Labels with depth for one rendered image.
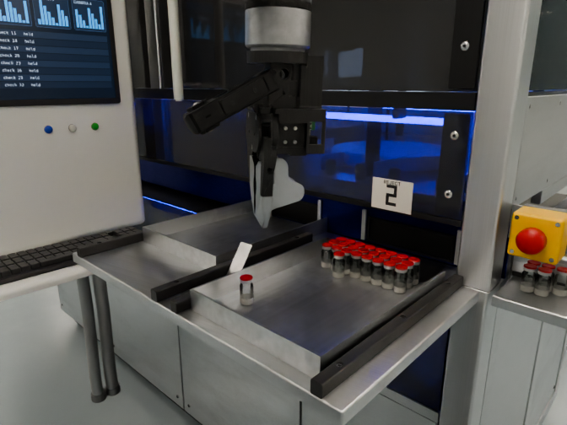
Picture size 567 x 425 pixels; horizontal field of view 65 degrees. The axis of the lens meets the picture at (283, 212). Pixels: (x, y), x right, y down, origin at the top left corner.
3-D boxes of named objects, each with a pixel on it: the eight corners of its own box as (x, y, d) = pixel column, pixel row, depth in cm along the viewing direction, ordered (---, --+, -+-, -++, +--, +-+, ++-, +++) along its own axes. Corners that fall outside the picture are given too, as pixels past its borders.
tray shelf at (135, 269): (240, 214, 128) (240, 207, 128) (494, 286, 82) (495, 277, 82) (72, 260, 94) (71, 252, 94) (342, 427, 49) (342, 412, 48)
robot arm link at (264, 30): (253, 4, 46) (238, 14, 53) (252, 51, 47) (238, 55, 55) (321, 9, 48) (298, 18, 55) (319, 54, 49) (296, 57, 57)
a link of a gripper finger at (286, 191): (306, 232, 56) (309, 158, 53) (260, 235, 54) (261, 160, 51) (298, 224, 59) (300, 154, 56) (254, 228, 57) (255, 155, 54)
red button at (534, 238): (519, 246, 71) (523, 222, 69) (548, 252, 68) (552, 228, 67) (511, 252, 68) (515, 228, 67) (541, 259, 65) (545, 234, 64)
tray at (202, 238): (252, 211, 124) (252, 199, 123) (326, 231, 107) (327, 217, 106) (143, 241, 101) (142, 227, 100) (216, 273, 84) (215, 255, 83)
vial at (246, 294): (247, 298, 73) (246, 274, 72) (256, 302, 72) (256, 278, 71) (237, 303, 72) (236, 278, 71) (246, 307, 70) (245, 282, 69)
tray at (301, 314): (325, 252, 94) (325, 236, 93) (443, 289, 77) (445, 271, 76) (191, 309, 70) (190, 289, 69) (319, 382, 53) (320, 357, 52)
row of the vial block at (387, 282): (326, 263, 88) (326, 241, 87) (408, 291, 76) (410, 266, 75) (318, 266, 86) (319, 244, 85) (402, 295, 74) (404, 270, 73)
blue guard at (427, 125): (40, 135, 204) (33, 94, 198) (461, 219, 77) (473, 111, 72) (38, 135, 203) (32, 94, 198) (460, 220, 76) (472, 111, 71)
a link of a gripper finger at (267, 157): (276, 199, 52) (278, 122, 49) (263, 200, 51) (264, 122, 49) (266, 190, 56) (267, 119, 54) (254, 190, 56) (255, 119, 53)
